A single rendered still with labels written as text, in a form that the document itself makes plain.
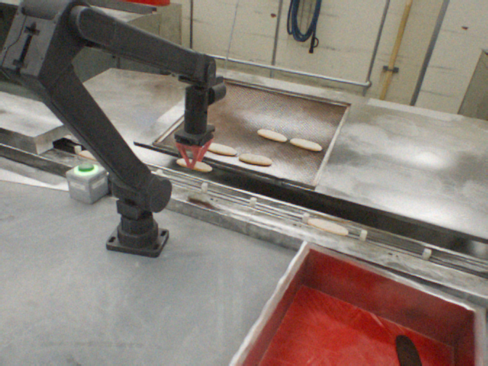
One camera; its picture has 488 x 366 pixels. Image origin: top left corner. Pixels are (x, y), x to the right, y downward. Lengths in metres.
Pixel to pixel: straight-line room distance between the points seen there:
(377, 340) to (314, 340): 0.12
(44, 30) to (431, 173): 0.99
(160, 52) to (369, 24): 3.88
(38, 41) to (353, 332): 0.68
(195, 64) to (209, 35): 4.24
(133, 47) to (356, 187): 0.66
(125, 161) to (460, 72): 3.83
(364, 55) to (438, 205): 3.59
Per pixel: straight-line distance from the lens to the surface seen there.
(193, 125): 0.95
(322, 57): 4.66
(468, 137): 1.44
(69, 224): 1.01
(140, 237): 0.87
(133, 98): 1.80
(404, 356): 0.78
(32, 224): 1.03
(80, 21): 0.58
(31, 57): 0.59
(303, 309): 0.80
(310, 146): 1.18
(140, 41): 0.72
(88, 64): 3.98
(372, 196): 1.06
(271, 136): 1.21
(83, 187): 1.05
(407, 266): 0.92
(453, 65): 4.29
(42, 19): 0.61
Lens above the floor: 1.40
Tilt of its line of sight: 30 degrees down
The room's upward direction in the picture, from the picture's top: 6 degrees clockwise
